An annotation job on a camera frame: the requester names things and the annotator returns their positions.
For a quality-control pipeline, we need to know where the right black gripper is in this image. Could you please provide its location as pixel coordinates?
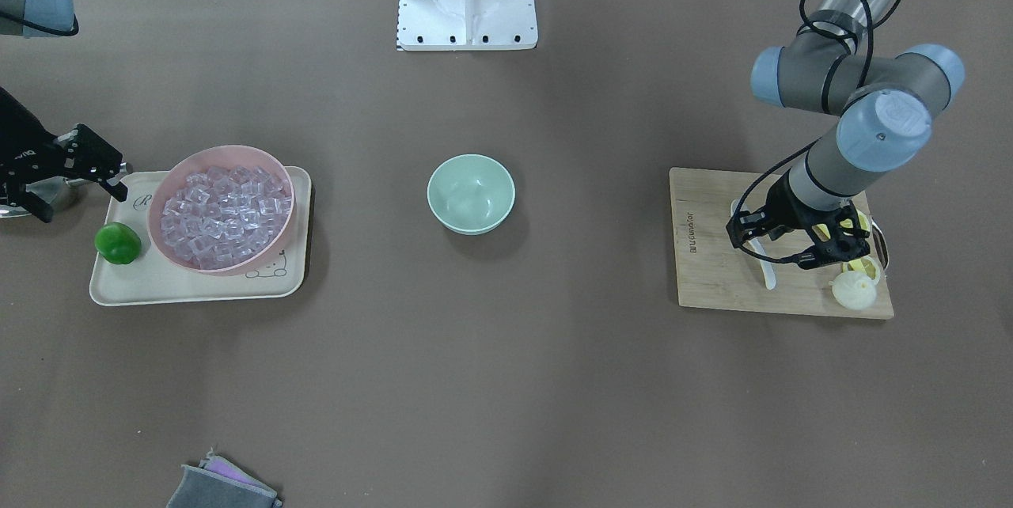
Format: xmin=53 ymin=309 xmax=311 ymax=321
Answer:
xmin=1 ymin=89 xmax=129 ymax=223

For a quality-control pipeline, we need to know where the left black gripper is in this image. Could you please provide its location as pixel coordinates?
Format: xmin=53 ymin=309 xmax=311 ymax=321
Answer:
xmin=727 ymin=172 xmax=871 ymax=270

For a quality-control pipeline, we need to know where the white ceramic spoon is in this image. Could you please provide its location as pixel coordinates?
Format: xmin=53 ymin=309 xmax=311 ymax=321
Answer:
xmin=746 ymin=238 xmax=777 ymax=290

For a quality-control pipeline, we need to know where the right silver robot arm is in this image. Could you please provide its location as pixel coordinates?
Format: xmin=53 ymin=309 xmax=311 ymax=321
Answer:
xmin=1 ymin=0 xmax=129 ymax=223

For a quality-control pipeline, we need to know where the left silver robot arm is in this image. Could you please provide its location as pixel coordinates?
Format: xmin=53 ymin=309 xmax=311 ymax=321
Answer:
xmin=727 ymin=0 xmax=966 ymax=270

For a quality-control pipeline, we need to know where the yellow plastic spoon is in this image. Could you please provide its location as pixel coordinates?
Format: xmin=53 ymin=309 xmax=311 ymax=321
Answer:
xmin=815 ymin=207 xmax=875 ymax=243

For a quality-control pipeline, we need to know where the metal ice scoop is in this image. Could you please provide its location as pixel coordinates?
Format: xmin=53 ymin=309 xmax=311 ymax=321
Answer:
xmin=1 ymin=176 xmax=78 ymax=223

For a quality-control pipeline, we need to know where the pink bowl of ice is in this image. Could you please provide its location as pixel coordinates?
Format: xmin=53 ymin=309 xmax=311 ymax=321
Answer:
xmin=148 ymin=145 xmax=304 ymax=276

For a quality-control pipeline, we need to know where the mint green bowl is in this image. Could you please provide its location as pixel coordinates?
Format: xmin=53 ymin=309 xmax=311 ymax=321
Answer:
xmin=427 ymin=154 xmax=517 ymax=235

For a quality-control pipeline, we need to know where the green lime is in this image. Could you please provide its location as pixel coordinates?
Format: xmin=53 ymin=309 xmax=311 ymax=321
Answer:
xmin=93 ymin=221 xmax=142 ymax=265

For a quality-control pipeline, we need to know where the bamboo cutting board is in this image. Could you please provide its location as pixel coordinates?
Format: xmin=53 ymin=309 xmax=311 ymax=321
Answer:
xmin=669 ymin=168 xmax=894 ymax=320

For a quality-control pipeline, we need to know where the beige plastic tray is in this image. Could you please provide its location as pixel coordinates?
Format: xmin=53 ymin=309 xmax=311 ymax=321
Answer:
xmin=88 ymin=166 xmax=313 ymax=306

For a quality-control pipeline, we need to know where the grey folded cloth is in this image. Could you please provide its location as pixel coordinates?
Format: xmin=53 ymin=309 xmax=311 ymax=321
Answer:
xmin=166 ymin=451 xmax=283 ymax=507

